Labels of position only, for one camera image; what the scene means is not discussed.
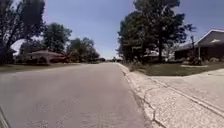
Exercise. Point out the clump of green trees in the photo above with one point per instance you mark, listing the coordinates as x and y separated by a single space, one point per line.
81 50

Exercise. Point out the grey asphalt road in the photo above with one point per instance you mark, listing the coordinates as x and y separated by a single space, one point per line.
73 96

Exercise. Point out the group of tall dark trees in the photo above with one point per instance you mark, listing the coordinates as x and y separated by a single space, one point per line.
150 30

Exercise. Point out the grass verge beside kerb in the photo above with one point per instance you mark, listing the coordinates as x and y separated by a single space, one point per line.
166 69

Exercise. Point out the round green tree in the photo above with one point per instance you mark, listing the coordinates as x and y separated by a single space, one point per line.
56 36

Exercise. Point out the pale concrete kerb strip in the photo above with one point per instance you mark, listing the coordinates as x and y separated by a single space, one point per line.
160 106

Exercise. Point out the low house with red front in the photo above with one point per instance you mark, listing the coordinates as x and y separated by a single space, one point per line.
46 56

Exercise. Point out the grass across the road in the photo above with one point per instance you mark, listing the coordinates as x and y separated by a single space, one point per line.
23 67

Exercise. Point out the pale concrete driveway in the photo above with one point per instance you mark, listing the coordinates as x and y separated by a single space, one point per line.
200 85

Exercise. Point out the house with pale gable roof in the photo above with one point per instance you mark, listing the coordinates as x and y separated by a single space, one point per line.
210 45

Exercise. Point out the tall dark tree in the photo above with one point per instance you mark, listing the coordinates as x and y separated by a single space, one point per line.
20 23

